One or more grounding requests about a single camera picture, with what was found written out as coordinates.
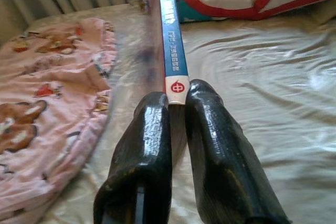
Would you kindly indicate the bed with grey floral sheet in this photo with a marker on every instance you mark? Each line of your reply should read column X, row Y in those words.
column 262, row 90

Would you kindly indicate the colourful cartoon cover book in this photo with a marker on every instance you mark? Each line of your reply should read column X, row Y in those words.
column 173, row 51

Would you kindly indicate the pink bear print blanket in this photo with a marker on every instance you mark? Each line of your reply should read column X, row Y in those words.
column 52, row 103

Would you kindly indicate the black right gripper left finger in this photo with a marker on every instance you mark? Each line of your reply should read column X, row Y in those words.
column 147, row 155

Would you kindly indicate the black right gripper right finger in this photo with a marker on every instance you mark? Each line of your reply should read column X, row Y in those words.
column 223, row 155

